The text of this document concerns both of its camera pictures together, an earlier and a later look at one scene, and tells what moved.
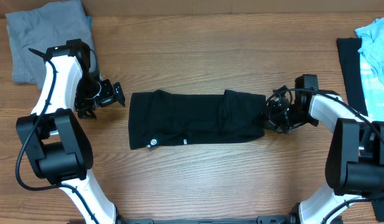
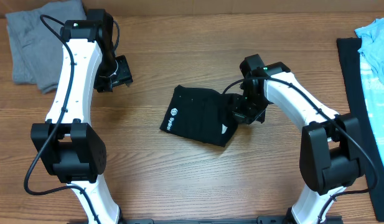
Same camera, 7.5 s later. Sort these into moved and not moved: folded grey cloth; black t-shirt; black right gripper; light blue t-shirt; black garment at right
Moved: black right gripper; black t-shirt
Not moved: black garment at right; folded grey cloth; light blue t-shirt
